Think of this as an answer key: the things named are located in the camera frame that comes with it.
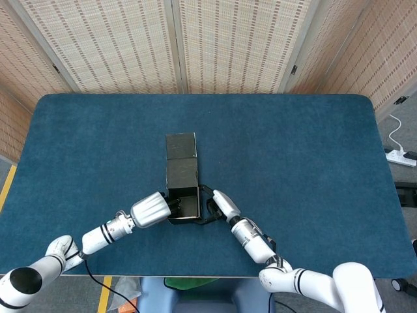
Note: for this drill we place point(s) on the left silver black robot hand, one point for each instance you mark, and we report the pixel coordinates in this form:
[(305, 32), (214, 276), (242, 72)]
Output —
[(150, 210)]

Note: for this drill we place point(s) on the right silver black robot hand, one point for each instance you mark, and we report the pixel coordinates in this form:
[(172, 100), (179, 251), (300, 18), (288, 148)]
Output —
[(226, 203)]

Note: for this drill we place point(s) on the black cardboard folding box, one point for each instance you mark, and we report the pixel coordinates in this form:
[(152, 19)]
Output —
[(182, 169)]

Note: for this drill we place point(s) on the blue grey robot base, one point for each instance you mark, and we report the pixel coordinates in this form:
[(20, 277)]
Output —
[(208, 303)]

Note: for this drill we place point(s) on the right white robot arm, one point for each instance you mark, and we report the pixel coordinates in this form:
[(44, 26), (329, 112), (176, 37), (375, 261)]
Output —
[(254, 241)]

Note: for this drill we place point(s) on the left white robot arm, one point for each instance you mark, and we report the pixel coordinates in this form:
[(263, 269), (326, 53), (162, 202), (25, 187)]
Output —
[(97, 238)]

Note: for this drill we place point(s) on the translucent plastic bag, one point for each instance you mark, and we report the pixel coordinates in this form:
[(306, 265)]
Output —
[(125, 290)]

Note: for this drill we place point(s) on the blue felt table cover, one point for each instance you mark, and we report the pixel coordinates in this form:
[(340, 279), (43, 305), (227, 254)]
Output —
[(293, 146)]

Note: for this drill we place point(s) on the small orange object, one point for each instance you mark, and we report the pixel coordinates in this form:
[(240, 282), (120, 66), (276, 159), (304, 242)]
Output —
[(127, 309)]

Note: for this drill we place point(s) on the black screen hinge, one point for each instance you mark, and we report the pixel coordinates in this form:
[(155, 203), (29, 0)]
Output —
[(55, 68), (400, 99), (294, 69)]

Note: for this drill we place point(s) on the woven bamboo screen panel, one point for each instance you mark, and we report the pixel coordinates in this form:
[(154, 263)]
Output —
[(234, 42), (9, 130), (114, 42), (358, 49), (26, 58)]

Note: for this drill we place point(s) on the white power strip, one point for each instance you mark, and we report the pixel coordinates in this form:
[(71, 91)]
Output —
[(399, 158)]

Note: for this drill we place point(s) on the black equipment base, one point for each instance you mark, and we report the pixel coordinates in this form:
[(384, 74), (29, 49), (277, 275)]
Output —
[(407, 195)]

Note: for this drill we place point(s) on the black caster wheel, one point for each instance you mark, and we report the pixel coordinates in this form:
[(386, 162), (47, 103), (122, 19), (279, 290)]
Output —
[(398, 284)]

